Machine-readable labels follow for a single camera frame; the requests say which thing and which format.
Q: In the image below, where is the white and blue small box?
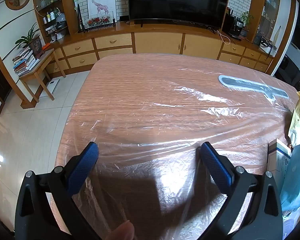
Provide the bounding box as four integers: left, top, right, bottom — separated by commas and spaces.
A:
268, 138, 293, 195

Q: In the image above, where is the stack of books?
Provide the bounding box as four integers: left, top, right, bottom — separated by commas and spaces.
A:
12, 46, 42, 77

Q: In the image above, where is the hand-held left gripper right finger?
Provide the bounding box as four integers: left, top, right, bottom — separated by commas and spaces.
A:
199, 141, 283, 240

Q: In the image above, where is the person's left hand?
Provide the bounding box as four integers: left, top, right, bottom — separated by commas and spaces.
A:
107, 220, 135, 240

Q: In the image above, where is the white floor scale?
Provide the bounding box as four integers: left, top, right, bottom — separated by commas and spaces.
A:
39, 79, 60, 98

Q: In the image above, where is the wooden wall cabinet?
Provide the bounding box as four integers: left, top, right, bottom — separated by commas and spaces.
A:
31, 0, 298, 75

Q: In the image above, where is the black flat television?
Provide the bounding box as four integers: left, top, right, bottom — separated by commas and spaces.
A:
127, 0, 231, 28

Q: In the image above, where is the giraffe painting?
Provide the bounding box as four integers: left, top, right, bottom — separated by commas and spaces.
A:
87, 0, 117, 23

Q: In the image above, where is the red flower picture frame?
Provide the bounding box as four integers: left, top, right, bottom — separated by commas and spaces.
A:
83, 15, 115, 29

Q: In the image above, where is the clear plastic film cover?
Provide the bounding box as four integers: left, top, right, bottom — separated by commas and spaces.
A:
51, 52, 300, 240

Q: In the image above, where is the small potted green plant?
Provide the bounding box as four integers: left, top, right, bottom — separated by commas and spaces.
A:
240, 11, 254, 37

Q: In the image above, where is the black coffee machine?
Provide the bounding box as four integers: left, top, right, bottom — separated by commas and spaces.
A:
225, 14, 244, 40

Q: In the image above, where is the grey helmet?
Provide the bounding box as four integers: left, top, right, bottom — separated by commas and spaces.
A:
54, 14, 67, 29

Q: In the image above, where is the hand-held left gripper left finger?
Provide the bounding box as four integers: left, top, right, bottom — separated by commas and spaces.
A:
15, 141, 100, 240

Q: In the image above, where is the potted orchid plant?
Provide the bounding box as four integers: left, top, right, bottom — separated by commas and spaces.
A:
15, 22, 44, 58

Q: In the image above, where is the small wooden side table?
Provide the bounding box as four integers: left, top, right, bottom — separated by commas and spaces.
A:
19, 49, 67, 103

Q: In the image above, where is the light blue packet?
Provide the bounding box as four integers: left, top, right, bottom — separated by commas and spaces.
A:
280, 141, 300, 212

